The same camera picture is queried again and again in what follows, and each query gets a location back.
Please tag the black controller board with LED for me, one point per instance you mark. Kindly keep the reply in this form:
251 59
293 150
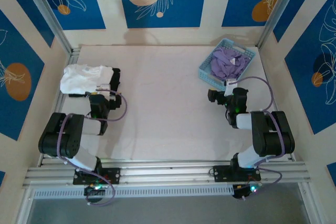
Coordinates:
241 191
90 191

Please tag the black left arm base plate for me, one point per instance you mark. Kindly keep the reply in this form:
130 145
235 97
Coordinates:
113 175

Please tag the folded white t-shirt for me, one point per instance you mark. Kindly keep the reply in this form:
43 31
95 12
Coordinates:
78 77

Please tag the folded black t-shirt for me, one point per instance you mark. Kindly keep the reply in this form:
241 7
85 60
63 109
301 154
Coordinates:
115 79

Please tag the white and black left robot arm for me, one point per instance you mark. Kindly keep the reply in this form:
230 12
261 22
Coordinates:
60 134

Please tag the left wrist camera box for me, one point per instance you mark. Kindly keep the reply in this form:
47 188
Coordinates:
103 87

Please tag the white table mat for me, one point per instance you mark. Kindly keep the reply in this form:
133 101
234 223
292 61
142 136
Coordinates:
168 103

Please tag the aluminium frame post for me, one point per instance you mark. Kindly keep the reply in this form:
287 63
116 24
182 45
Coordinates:
275 11
44 9

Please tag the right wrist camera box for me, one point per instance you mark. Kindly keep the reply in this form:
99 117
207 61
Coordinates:
229 87

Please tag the purple t-shirt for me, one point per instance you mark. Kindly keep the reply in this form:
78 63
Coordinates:
225 64

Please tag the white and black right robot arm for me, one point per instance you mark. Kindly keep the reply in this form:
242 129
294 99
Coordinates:
273 134

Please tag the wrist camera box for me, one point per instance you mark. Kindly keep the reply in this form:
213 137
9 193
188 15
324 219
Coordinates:
103 87
229 87

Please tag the wide aluminium frame rail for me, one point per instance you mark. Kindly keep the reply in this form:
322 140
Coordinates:
168 172

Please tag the aluminium side rail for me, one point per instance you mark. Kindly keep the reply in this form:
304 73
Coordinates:
60 106

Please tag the light blue plastic basket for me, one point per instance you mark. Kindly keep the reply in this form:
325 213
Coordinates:
204 72

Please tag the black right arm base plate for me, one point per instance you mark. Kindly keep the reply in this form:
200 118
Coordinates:
220 172

